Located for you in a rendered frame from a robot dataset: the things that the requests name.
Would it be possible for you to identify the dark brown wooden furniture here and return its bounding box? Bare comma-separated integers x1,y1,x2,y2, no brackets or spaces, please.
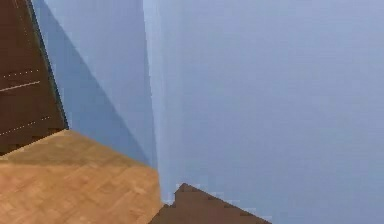
148,182,273,224

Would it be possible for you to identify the dark brown wooden cupboard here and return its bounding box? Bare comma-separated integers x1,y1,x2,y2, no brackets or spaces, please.
0,0,70,157

